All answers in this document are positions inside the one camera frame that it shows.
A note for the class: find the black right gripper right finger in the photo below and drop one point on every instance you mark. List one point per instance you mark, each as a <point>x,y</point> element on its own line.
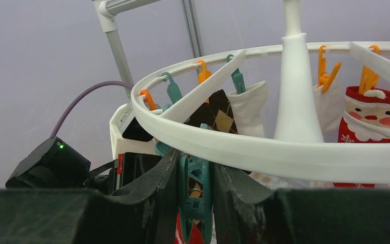
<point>247,212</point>

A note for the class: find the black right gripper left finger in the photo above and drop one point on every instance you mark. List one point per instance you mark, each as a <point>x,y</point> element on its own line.
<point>143,211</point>

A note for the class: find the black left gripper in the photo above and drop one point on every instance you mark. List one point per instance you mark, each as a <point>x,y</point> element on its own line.
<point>128,167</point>

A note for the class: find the white round clip hanger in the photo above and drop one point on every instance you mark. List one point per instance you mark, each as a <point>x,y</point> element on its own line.
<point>297,150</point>

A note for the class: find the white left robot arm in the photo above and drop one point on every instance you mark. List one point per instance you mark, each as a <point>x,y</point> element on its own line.
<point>54,164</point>

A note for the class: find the brown argyle sock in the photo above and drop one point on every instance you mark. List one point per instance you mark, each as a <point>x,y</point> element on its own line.
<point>217,114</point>

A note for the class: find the red white hanging sock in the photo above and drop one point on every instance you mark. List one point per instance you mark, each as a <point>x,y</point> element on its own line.
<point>366,117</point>

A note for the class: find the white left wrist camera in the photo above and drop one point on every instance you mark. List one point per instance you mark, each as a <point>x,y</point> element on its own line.
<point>126,134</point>

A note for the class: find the silver drying rack frame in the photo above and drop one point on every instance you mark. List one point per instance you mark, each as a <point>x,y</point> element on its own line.
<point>139,32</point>

